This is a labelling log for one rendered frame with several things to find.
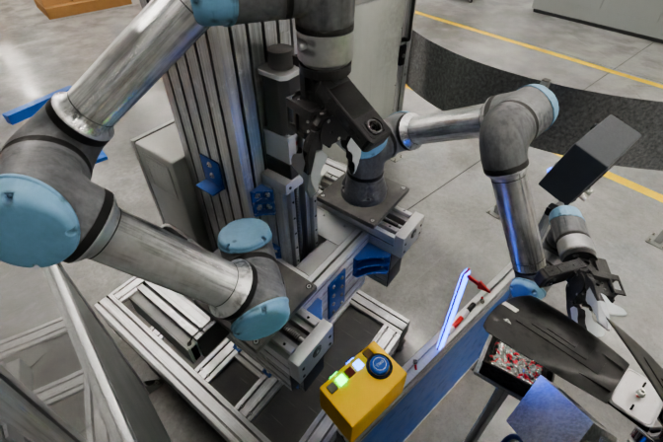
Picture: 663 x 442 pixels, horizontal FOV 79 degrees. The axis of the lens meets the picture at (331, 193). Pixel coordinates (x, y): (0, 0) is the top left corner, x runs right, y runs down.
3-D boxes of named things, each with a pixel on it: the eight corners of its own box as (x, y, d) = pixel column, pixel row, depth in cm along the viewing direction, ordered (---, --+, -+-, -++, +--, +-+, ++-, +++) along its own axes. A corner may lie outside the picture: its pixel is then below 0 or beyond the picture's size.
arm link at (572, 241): (565, 230, 94) (550, 252, 99) (570, 244, 90) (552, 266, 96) (599, 237, 93) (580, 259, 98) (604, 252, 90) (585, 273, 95)
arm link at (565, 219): (573, 228, 106) (586, 204, 101) (583, 259, 98) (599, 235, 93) (542, 223, 108) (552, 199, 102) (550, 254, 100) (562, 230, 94)
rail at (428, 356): (346, 456, 97) (347, 444, 92) (335, 442, 99) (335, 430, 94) (534, 263, 142) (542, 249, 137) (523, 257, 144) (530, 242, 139)
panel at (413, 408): (348, 504, 143) (355, 439, 100) (345, 500, 144) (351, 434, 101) (478, 359, 184) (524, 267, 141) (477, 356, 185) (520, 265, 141)
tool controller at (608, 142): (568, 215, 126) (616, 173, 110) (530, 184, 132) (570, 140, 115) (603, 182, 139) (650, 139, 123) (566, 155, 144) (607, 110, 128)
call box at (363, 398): (350, 447, 82) (352, 427, 75) (319, 407, 88) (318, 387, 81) (403, 394, 90) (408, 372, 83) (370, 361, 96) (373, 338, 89)
